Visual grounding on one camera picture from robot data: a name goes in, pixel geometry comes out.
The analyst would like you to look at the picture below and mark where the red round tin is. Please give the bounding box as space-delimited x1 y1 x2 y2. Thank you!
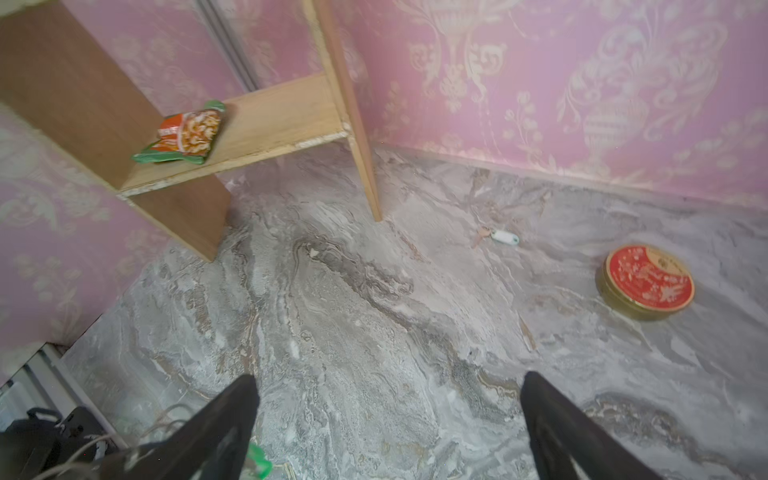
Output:
596 243 696 321

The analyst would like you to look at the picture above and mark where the wooden two-tier shelf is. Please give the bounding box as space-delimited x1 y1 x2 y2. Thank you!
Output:
1 1 382 261

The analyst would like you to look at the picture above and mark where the orange green snack packet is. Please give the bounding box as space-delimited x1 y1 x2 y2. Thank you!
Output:
132 100 227 165

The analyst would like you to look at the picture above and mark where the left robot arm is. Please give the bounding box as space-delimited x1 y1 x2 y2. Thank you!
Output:
1 407 199 479

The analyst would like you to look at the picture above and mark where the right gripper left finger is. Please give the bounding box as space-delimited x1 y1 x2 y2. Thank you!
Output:
93 374 260 480

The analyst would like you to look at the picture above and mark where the small white-tagged key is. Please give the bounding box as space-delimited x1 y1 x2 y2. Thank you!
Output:
472 227 520 248

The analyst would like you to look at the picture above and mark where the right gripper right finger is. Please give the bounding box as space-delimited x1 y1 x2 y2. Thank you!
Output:
520 371 660 479

